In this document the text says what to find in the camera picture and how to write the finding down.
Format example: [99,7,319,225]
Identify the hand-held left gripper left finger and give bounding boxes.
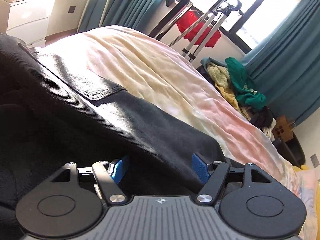
[49,155,130,204]

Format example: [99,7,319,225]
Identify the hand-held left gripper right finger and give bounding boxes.
[192,152,274,204]

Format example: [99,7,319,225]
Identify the black pants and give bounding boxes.
[0,34,229,240]

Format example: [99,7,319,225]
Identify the yellow cloth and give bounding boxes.
[216,82,242,110]

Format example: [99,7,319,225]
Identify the white cloth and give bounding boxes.
[261,120,277,139]

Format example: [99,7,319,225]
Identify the black cloth pile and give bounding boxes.
[250,106,274,130]

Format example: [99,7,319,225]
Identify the brown paper bag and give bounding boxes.
[272,115,295,140]

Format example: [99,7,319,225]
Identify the bed with pink sheet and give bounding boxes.
[32,25,320,240]

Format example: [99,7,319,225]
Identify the green sweatshirt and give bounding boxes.
[224,57,267,110]

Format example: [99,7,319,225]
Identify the cream knit sweater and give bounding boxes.
[207,62,232,88]

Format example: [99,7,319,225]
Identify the black armchair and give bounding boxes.
[272,130,305,167]

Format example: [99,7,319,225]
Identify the garment steamer stand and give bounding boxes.
[168,0,244,64]

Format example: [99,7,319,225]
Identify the blue curtain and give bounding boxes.
[244,0,320,128]
[77,0,173,37]

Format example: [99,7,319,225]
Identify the dark wooden chair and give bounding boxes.
[149,0,194,40]

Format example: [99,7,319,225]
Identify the red cloth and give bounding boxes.
[176,10,222,48]

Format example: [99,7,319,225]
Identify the white drawer unit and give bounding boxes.
[0,0,50,47]

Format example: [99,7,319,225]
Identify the dark-framed window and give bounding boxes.
[172,0,307,53]

